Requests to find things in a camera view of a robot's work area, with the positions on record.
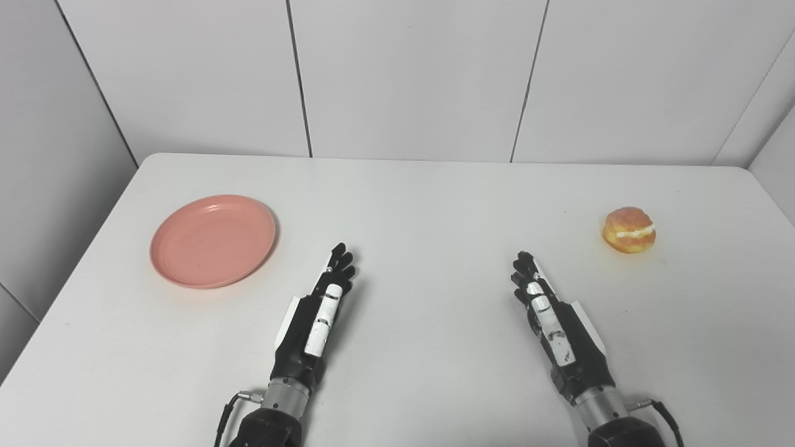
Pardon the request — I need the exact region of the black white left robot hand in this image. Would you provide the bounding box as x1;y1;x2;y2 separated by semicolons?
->
270;243;357;391

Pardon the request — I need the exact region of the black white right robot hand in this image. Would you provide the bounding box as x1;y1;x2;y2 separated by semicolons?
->
512;251;616;405

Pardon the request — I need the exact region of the pink round plate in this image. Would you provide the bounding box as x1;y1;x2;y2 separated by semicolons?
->
150;195;278;290

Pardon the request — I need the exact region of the cream puff pastry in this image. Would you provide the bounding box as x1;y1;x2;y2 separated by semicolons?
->
601;207;657;254

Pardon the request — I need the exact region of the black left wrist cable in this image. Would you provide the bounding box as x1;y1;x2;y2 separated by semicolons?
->
214;391;265;447

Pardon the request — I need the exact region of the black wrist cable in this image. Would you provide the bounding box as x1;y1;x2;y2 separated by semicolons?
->
214;391;265;447
626;398;684;447

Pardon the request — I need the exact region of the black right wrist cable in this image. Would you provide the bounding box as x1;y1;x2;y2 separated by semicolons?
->
626;398;684;447

